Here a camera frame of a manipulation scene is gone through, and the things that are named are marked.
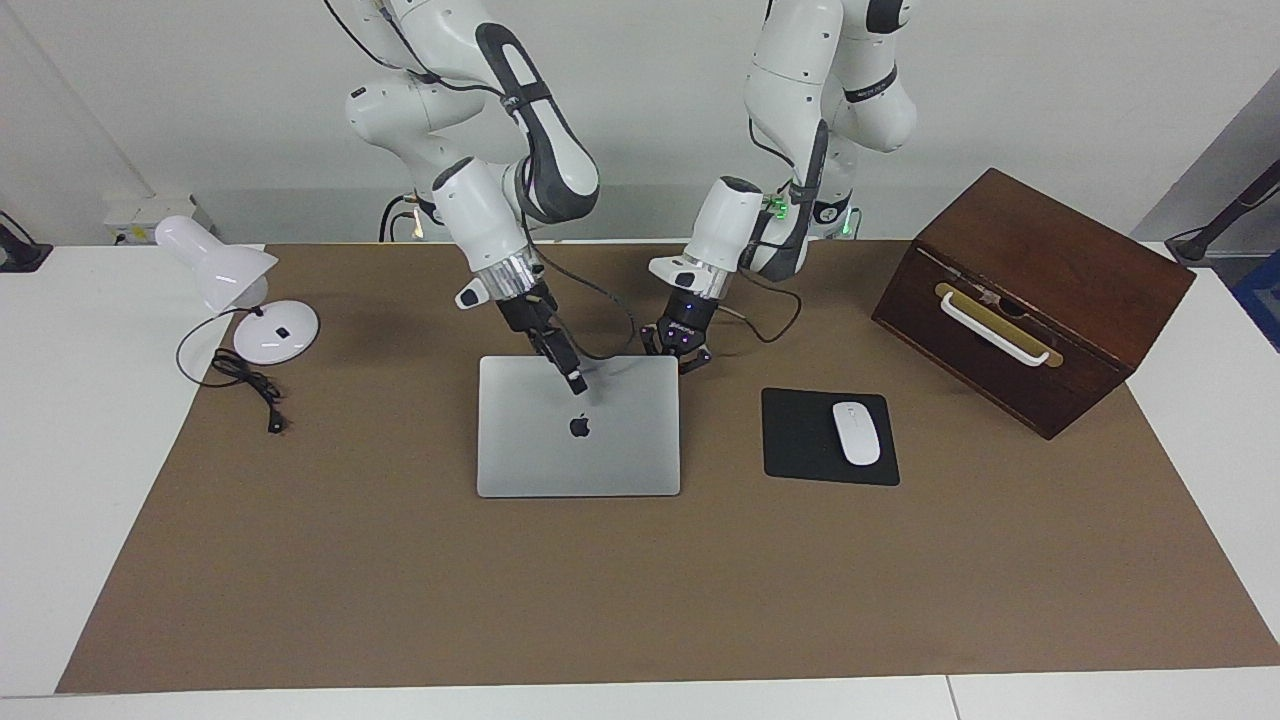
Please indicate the black mouse pad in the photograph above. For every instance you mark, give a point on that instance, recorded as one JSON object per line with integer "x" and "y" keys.
{"x": 795, "y": 440}

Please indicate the dark wooden box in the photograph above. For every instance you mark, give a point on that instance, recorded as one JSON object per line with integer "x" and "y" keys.
{"x": 1080, "y": 270}

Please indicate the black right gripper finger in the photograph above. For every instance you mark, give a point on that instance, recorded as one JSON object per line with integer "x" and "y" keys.
{"x": 572, "y": 378}

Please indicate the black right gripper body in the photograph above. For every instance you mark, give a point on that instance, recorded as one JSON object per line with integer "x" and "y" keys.
{"x": 528, "y": 315}

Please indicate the brown table mat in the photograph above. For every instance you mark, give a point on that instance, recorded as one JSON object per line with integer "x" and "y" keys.
{"x": 600, "y": 600}

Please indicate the white power strip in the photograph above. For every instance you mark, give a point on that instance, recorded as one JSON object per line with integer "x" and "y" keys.
{"x": 140, "y": 215}

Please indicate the white computer mouse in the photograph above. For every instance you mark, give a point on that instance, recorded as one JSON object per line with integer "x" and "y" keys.
{"x": 856, "y": 435}

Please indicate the blue object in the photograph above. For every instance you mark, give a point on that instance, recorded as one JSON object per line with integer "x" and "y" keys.
{"x": 1262, "y": 300}

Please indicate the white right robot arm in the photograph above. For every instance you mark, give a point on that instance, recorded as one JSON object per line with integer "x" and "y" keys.
{"x": 480, "y": 220}

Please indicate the black clamp mount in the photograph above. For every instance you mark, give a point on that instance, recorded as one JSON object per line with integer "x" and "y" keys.
{"x": 20, "y": 255}

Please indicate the silver laptop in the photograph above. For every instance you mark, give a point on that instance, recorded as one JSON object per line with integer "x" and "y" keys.
{"x": 580, "y": 460}

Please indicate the white desk lamp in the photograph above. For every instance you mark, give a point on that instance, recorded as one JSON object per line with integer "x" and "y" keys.
{"x": 275, "y": 335}

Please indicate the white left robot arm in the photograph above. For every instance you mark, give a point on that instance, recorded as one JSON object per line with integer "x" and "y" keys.
{"x": 800, "y": 80}

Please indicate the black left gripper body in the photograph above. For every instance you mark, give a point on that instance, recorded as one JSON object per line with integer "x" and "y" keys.
{"x": 685, "y": 322}

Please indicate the black stand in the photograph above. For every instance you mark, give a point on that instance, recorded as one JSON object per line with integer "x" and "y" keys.
{"x": 1215, "y": 235}

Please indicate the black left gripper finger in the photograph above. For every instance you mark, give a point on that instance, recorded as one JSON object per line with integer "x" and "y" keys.
{"x": 698, "y": 358}
{"x": 650, "y": 340}

